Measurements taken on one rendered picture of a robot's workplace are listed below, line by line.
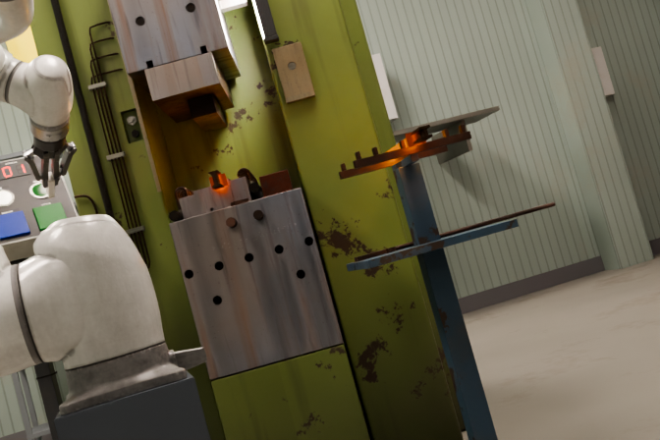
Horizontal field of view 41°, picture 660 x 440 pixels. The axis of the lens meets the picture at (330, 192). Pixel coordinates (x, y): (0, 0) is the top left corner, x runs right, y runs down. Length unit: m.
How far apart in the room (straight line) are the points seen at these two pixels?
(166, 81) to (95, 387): 1.40
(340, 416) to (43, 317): 1.30
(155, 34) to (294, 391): 1.08
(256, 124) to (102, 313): 1.78
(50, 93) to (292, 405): 1.06
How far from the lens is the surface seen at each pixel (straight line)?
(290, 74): 2.68
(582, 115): 7.13
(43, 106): 2.07
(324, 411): 2.48
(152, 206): 2.69
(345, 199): 2.65
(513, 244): 6.98
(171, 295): 2.68
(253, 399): 2.48
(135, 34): 2.63
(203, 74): 2.57
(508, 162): 7.05
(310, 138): 2.66
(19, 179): 2.54
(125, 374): 1.33
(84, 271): 1.32
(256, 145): 3.01
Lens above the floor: 0.72
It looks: 4 degrees up
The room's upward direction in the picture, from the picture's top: 15 degrees counter-clockwise
